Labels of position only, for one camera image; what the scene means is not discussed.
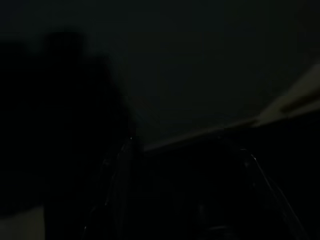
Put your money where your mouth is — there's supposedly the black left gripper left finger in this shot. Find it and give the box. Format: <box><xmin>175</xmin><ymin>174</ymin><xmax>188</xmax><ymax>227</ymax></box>
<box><xmin>83</xmin><ymin>136</ymin><xmax>145</xmax><ymax>240</ymax></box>

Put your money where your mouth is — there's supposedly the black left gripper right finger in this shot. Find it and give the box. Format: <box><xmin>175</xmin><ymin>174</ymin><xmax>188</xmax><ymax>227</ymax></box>
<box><xmin>216</xmin><ymin>136</ymin><xmax>311</xmax><ymax>240</ymax></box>

